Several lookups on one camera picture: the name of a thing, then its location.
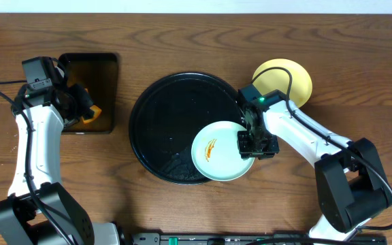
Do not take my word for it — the black round tray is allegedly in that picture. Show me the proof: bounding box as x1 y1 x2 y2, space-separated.
129 72 241 185

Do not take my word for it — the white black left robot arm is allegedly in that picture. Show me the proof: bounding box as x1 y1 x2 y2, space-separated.
0 56 122 244

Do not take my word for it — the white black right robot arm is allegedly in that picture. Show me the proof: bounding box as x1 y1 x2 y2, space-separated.
238 89 392 242

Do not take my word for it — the light green plate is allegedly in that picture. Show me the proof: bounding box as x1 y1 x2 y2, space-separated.
191 121 255 181

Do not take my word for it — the black rectangular water tray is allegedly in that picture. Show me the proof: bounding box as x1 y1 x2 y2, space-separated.
59 52 119 134

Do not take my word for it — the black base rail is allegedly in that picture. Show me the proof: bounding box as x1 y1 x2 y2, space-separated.
129 232 388 245

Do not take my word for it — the orange green sponge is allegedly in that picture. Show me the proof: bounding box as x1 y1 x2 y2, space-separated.
81 88 102 124

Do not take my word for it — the yellow plate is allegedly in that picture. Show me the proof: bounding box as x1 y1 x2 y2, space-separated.
252 59 312 108

